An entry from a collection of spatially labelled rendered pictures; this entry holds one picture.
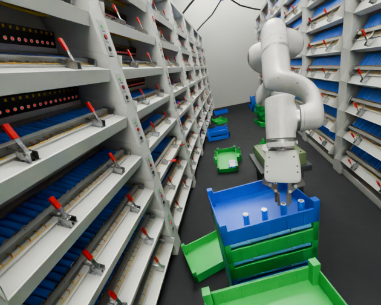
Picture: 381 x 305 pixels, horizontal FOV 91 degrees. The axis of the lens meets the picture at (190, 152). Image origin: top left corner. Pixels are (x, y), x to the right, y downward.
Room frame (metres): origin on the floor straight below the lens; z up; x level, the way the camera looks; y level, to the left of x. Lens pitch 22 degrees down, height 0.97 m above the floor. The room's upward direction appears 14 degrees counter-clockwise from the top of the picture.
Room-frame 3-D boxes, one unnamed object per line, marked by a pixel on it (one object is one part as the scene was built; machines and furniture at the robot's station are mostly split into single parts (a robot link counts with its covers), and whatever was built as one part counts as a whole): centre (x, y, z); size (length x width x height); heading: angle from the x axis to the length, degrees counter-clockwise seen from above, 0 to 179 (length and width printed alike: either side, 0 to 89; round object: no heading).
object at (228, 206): (0.51, -0.18, 0.52); 0.30 x 0.20 x 0.08; 91
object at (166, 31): (2.25, -0.06, 0.85); 0.20 x 0.09 x 1.69; 75
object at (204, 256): (0.77, 0.02, 0.04); 0.30 x 0.20 x 0.08; 105
